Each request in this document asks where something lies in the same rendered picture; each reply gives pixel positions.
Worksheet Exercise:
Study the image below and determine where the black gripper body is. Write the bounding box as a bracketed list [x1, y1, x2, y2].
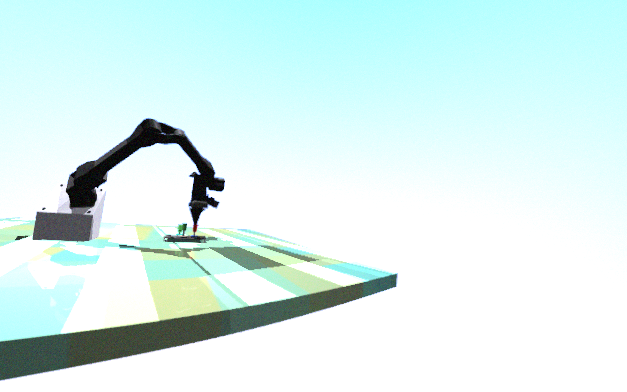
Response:
[189, 187, 208, 209]

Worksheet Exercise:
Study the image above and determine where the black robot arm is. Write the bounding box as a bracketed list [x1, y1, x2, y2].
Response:
[65, 118, 225, 207]

